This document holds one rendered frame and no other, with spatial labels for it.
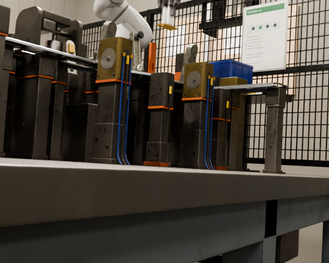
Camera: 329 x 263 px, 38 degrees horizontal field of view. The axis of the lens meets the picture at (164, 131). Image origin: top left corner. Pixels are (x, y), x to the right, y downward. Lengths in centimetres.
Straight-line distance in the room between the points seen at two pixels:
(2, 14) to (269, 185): 68
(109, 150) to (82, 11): 417
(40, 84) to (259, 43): 117
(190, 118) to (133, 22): 85
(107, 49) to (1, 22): 34
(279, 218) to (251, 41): 137
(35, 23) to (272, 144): 86
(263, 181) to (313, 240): 326
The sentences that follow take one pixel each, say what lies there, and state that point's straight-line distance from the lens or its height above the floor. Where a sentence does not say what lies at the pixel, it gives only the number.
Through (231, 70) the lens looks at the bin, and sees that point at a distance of 201.
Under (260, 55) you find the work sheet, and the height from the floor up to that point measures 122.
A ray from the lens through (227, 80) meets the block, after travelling 188.
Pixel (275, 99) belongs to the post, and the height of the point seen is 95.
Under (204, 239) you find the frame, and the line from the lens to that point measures 66.
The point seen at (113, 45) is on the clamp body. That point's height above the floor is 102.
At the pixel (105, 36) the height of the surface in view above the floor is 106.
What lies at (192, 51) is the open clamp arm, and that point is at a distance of 162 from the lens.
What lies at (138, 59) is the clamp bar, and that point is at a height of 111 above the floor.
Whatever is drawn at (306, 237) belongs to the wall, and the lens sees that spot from 400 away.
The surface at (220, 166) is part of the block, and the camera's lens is 164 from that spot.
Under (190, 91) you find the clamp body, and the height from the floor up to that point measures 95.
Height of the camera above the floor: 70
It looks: 4 degrees up
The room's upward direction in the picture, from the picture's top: 3 degrees clockwise
